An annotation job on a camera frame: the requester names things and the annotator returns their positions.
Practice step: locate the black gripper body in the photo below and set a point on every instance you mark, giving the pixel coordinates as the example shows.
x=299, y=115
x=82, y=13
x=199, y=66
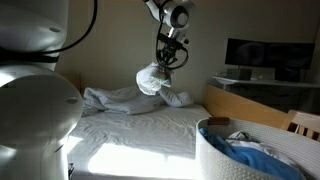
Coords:
x=170, y=50

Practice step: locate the white cloth rainbow dot print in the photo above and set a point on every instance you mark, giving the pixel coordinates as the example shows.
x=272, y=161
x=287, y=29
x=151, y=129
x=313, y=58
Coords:
x=150, y=80

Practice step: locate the blue cloth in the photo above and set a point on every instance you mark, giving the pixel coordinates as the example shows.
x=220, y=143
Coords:
x=260, y=160

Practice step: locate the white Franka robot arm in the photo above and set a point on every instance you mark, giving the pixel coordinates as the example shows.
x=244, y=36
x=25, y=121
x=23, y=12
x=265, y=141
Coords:
x=33, y=110

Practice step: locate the white bed mattress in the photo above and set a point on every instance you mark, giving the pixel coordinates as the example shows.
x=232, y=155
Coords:
x=143, y=133

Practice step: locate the wooden bed board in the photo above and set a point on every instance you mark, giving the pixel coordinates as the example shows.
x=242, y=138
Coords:
x=240, y=108

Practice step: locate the white woven basket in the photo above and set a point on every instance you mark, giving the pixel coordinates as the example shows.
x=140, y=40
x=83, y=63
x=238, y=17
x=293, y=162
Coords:
x=220, y=160

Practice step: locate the white pillow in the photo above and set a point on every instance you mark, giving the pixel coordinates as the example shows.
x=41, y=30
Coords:
x=178, y=98

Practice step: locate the grey clothing pile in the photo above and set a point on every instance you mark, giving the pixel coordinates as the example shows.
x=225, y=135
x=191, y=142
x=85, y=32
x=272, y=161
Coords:
x=116, y=100

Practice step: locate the black computer monitor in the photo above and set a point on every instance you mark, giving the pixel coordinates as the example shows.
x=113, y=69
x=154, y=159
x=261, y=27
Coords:
x=266, y=53

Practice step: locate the white desk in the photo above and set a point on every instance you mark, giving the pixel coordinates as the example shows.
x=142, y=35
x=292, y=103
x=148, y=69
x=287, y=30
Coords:
x=266, y=82

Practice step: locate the grey white cloth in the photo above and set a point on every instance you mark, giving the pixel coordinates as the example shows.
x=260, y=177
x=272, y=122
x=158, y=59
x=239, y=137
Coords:
x=260, y=143

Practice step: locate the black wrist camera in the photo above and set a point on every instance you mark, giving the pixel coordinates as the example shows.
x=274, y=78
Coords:
x=184, y=41

